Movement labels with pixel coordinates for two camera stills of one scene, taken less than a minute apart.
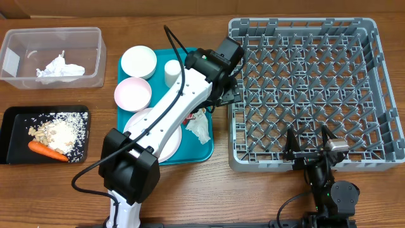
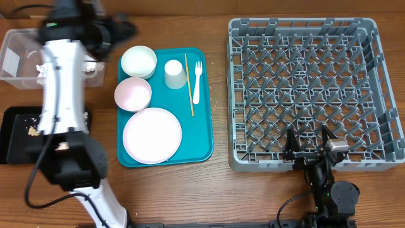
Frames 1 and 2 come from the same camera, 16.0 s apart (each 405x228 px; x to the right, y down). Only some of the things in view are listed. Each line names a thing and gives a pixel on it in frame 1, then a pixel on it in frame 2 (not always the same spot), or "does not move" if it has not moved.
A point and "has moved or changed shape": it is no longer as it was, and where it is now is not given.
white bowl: (138, 61) does not move
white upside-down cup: (172, 69) does not move
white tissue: (58, 71) has moved or changed shape
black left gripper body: (228, 92) to (105, 36)
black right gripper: (291, 151) does not move
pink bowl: (133, 94) does not move
